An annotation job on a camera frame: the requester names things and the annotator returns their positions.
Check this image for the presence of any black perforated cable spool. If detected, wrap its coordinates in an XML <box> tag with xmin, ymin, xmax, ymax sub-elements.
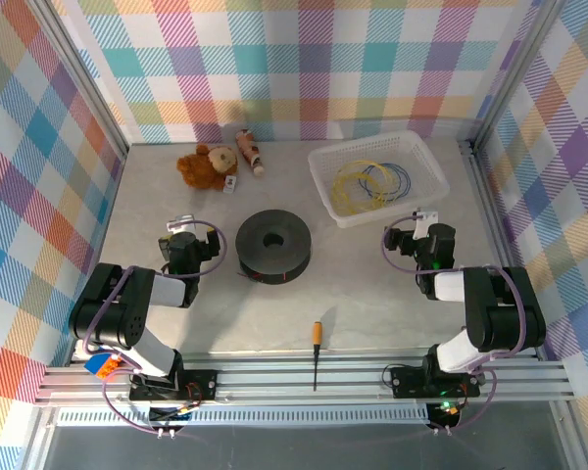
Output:
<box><xmin>234</xmin><ymin>209</ymin><xmax>313</xmax><ymax>287</ymax></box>

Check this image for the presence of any white plastic basket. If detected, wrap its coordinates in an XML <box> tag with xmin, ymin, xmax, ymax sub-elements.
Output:
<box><xmin>307</xmin><ymin>128</ymin><xmax>452</xmax><ymax>230</ymax></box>

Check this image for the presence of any orange-handled screwdriver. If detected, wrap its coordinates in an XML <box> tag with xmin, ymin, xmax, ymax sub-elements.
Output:
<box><xmin>312</xmin><ymin>320</ymin><xmax>323</xmax><ymax>393</ymax></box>

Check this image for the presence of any brown teddy bear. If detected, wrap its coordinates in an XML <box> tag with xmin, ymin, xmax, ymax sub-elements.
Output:
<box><xmin>176</xmin><ymin>143</ymin><xmax>241</xmax><ymax>194</ymax></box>

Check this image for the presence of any small doll figure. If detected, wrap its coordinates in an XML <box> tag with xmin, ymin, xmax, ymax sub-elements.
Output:
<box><xmin>234</xmin><ymin>127</ymin><xmax>268</xmax><ymax>178</ymax></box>

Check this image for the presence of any orange and blue block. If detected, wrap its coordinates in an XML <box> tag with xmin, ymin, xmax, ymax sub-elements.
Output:
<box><xmin>83</xmin><ymin>352</ymin><xmax>124</xmax><ymax>381</ymax></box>

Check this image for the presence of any black controller board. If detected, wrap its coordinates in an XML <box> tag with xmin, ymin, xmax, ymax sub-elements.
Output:
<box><xmin>148</xmin><ymin>401</ymin><xmax>196</xmax><ymax>438</ymax></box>
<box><xmin>428</xmin><ymin>399</ymin><xmax>466</xmax><ymax>436</ymax></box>

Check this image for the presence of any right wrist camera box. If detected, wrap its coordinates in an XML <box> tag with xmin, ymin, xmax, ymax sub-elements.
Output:
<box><xmin>411</xmin><ymin>209</ymin><xmax>440</xmax><ymax>241</ymax></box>

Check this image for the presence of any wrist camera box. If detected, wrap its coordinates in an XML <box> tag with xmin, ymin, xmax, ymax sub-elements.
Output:
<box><xmin>411</xmin><ymin>209</ymin><xmax>440</xmax><ymax>241</ymax></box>
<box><xmin>167</xmin><ymin>213</ymin><xmax>198</xmax><ymax>234</ymax></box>

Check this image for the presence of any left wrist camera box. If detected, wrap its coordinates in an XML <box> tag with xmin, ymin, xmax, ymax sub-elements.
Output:
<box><xmin>167</xmin><ymin>213</ymin><xmax>198</xmax><ymax>234</ymax></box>

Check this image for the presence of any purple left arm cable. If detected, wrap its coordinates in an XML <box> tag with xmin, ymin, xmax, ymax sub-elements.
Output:
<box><xmin>80</xmin><ymin>219</ymin><xmax>227</xmax><ymax>435</ymax></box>

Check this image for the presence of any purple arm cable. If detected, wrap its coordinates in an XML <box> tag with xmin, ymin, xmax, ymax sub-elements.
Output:
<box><xmin>381</xmin><ymin>216</ymin><xmax>530</xmax><ymax>435</ymax></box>
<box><xmin>80</xmin><ymin>219</ymin><xmax>227</xmax><ymax>435</ymax></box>

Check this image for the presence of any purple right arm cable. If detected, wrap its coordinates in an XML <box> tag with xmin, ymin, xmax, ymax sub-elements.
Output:
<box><xmin>381</xmin><ymin>216</ymin><xmax>530</xmax><ymax>435</ymax></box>

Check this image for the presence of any aluminium side rail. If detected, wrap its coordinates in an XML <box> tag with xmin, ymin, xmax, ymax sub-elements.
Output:
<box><xmin>458</xmin><ymin>139</ymin><xmax>545</xmax><ymax>361</ymax></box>
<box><xmin>68</xmin><ymin>146</ymin><xmax>129</xmax><ymax>366</ymax></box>

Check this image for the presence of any blue cable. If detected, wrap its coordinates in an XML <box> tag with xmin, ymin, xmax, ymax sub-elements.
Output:
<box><xmin>357</xmin><ymin>163</ymin><xmax>414</xmax><ymax>202</ymax></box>

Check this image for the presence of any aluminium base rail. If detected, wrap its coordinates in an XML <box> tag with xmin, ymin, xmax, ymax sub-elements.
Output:
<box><xmin>33</xmin><ymin>348</ymin><xmax>577</xmax><ymax>407</ymax></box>

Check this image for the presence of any white slotted cable duct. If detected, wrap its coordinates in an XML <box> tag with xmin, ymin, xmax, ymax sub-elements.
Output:
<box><xmin>56</xmin><ymin>403</ymin><xmax>430</xmax><ymax>427</ymax></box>

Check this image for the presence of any aluminium corner post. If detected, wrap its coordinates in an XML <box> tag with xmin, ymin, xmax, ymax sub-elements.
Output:
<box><xmin>469</xmin><ymin>0</ymin><xmax>570</xmax><ymax>153</ymax></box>
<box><xmin>26</xmin><ymin>0</ymin><xmax>130</xmax><ymax>158</ymax></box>

